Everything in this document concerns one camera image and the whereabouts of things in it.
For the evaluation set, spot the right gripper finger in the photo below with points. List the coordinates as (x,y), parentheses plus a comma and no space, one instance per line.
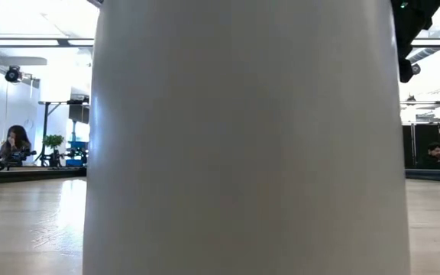
(407,70)

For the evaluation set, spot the black partition panel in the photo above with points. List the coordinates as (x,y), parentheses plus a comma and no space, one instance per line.
(420,143)

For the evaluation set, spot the black aluminium table frame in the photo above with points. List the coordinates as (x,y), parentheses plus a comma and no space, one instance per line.
(33,175)

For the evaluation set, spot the potted green plant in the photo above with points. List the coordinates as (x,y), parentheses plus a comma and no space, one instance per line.
(53,141)

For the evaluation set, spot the white plant pot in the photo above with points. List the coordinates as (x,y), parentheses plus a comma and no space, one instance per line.
(243,153)

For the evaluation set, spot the black station stand frame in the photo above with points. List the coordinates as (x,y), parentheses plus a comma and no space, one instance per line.
(45,130)

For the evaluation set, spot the black ceiling camera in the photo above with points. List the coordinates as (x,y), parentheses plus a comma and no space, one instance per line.
(12,74)

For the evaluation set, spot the blue box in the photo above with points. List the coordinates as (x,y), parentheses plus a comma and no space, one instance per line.
(75,147)

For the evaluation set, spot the black hanging box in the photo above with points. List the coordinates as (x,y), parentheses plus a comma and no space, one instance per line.
(79,114)

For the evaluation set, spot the person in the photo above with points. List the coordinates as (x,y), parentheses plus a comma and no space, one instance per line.
(15,143)
(434,154)

